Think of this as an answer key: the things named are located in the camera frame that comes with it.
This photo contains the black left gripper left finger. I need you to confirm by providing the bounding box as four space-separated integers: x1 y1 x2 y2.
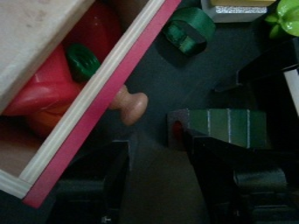
49 139 132 224

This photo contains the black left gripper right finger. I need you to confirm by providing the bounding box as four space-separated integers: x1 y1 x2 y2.
185 129 299 224

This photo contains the green striped sushi roll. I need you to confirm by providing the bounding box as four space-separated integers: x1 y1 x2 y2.
166 108 271 151

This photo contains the wooden drawer with pink front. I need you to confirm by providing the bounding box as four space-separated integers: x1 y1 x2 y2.
0 0 182 209

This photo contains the red toy pepper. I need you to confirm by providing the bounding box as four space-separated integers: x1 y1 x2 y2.
1 0 124 138

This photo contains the grey block with yellow top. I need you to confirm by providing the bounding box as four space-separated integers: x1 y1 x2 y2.
200 0 277 24

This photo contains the glossy light green toy vegetable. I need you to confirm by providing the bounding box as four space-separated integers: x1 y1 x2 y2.
265 0 299 40

